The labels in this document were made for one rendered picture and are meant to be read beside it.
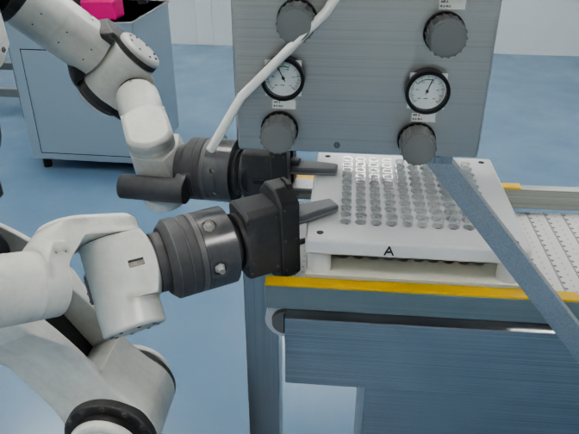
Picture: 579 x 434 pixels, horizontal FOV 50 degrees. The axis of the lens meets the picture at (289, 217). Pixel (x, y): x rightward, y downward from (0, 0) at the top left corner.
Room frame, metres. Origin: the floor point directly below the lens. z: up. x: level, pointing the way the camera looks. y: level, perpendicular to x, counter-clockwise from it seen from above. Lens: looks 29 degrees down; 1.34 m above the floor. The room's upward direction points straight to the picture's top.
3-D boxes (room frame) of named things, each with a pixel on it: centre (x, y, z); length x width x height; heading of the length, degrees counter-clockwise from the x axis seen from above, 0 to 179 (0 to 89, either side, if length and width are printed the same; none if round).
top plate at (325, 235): (0.69, -0.15, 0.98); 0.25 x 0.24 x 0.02; 175
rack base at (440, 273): (0.69, -0.15, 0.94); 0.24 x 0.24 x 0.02; 85
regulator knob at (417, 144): (0.51, -0.11, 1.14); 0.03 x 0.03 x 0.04; 85
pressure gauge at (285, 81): (0.52, 0.01, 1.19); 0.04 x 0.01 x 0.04; 85
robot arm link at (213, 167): (0.78, 0.05, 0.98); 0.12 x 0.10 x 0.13; 77
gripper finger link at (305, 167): (0.76, -0.03, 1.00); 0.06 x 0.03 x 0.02; 77
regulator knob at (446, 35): (0.51, -0.13, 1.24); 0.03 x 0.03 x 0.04; 85
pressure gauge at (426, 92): (0.51, -0.12, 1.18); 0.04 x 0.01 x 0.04; 85
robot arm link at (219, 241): (0.60, 0.05, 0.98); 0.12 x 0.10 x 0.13; 117
